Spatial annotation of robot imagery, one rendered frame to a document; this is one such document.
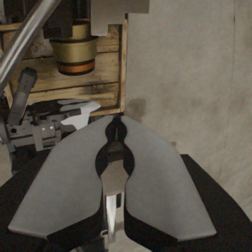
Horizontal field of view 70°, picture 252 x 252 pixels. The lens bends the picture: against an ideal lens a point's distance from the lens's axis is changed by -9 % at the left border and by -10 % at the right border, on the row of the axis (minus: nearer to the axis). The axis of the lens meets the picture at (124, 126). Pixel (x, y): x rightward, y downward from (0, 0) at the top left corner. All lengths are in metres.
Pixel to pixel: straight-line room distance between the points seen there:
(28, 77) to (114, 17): 0.19
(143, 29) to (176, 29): 0.31
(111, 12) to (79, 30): 0.06
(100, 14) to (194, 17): 1.59
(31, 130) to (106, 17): 0.26
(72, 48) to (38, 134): 0.18
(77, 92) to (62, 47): 0.29
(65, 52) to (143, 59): 1.36
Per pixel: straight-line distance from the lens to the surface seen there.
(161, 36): 1.74
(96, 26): 0.37
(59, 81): 0.61
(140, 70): 1.70
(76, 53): 0.36
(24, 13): 0.27
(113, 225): 1.25
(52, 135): 0.42
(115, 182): 0.79
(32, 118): 0.40
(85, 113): 0.42
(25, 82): 0.39
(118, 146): 0.76
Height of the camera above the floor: 1.47
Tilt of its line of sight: 52 degrees down
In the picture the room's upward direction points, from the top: 143 degrees clockwise
